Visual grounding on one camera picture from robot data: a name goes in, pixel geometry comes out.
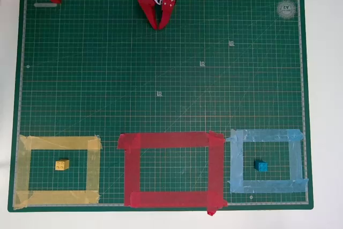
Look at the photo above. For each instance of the red tape square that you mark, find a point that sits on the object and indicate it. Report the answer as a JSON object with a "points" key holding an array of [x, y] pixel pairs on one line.
{"points": [[132, 170]]}

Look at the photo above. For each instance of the blue tape square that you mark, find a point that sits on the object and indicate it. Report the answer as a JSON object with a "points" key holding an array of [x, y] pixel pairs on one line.
{"points": [[237, 164]]}

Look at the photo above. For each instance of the yellow toy brick cube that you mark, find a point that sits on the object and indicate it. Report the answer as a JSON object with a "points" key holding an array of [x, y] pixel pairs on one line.
{"points": [[61, 165]]}

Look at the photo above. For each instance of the blue toy brick cube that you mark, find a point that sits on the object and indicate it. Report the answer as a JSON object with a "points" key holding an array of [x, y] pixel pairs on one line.
{"points": [[261, 166]]}

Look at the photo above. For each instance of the yellow tape square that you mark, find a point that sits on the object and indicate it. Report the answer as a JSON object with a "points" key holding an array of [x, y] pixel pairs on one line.
{"points": [[24, 170]]}

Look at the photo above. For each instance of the green cutting mat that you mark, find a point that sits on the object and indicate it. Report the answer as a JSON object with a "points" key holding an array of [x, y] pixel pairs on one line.
{"points": [[107, 78]]}

